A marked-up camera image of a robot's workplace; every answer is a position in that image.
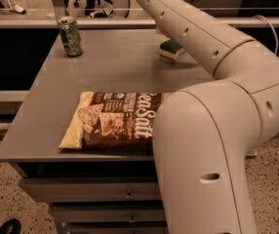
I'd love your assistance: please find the green and yellow sponge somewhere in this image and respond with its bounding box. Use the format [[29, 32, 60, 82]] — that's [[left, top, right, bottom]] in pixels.
[[159, 39, 185, 60]]

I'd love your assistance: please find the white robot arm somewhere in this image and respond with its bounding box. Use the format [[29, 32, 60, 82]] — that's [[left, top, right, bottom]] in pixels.
[[137, 0, 279, 234]]

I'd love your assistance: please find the brown sea salt chip bag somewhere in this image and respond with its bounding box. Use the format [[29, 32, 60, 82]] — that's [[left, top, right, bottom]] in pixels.
[[60, 92, 170, 151]]

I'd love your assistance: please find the grey drawer cabinet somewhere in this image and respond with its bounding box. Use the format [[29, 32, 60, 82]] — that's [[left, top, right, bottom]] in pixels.
[[0, 29, 213, 228]]

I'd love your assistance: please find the top drawer knob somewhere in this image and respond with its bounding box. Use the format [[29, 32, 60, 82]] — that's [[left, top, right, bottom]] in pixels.
[[124, 192, 134, 201]]

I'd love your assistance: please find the green soda can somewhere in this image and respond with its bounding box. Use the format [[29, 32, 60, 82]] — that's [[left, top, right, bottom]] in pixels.
[[58, 17, 83, 57]]

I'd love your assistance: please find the grey metal railing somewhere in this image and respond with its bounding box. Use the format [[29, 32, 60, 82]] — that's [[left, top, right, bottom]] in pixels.
[[0, 0, 279, 30]]

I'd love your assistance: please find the black shoe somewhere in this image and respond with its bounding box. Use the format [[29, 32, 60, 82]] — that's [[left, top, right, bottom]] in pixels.
[[0, 218, 21, 234]]

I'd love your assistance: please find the white cable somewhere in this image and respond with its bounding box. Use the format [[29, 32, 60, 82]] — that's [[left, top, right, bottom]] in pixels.
[[253, 14, 279, 56]]

